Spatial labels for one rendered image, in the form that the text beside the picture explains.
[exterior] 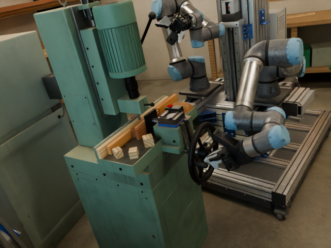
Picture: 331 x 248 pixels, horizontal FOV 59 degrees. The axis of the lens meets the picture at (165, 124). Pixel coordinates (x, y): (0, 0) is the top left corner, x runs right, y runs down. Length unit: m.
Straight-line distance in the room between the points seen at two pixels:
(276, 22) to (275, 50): 0.83
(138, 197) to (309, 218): 1.22
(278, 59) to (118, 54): 0.69
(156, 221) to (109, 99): 0.64
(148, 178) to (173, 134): 0.23
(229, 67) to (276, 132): 1.06
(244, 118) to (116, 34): 0.62
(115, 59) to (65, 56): 0.29
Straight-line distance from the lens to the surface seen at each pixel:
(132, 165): 1.23
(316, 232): 2.16
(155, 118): 1.43
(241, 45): 1.97
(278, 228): 2.15
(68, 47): 1.47
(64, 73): 1.56
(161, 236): 1.58
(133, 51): 1.32
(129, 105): 1.44
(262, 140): 1.08
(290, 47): 1.39
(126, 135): 1.41
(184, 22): 1.54
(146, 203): 1.46
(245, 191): 2.17
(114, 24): 1.28
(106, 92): 1.45
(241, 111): 1.18
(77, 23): 1.44
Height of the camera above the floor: 1.55
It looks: 26 degrees down
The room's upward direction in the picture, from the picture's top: 11 degrees counter-clockwise
